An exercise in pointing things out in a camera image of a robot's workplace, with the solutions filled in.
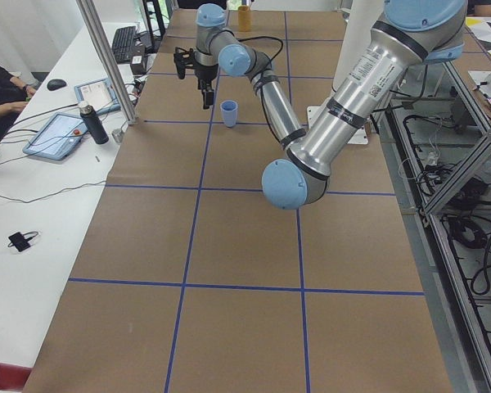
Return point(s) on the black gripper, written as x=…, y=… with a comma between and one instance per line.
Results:
x=204, y=73

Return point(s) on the light blue plastic cup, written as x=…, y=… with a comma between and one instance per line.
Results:
x=229, y=112

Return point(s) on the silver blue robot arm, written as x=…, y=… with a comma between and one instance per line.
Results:
x=407, y=33

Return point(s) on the tan bamboo cup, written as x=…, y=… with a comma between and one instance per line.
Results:
x=244, y=18

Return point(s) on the black power adapter box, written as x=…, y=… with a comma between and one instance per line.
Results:
x=138, y=64

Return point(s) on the black keyboard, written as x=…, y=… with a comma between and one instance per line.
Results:
x=122, y=44

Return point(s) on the black water bottle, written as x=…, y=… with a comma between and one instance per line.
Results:
x=92, y=123

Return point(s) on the black computer mouse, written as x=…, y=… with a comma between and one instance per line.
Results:
x=55, y=84

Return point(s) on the blue teach pendant tablet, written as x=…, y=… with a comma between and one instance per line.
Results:
x=57, y=138

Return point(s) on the small black device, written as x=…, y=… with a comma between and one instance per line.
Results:
x=21, y=241

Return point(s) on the red object at corner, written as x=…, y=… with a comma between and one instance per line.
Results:
x=13, y=377

